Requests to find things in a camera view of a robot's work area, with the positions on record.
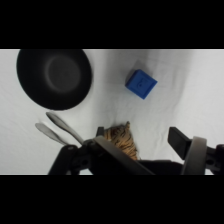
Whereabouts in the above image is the silver metal spoon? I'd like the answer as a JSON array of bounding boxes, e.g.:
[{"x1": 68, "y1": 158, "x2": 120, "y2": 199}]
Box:
[{"x1": 45, "y1": 111, "x2": 85, "y2": 145}]

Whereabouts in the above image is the black round bowl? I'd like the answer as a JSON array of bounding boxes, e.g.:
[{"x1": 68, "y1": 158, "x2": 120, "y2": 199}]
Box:
[{"x1": 15, "y1": 49, "x2": 93, "y2": 111}]

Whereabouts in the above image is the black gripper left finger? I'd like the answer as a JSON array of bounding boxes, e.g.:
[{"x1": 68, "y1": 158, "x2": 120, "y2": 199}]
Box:
[{"x1": 47, "y1": 126, "x2": 156, "y2": 176}]

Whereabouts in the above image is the orange striped tiger plush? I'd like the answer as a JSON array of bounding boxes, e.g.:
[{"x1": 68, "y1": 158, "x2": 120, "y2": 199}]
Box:
[{"x1": 101, "y1": 121, "x2": 140, "y2": 161}]

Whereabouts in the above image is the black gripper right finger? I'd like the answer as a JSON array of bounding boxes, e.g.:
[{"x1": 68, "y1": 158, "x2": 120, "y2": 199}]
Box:
[{"x1": 167, "y1": 126, "x2": 224, "y2": 176}]

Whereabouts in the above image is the blue cube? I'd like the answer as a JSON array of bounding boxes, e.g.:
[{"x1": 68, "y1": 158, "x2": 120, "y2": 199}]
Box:
[{"x1": 124, "y1": 68, "x2": 158, "y2": 101}]

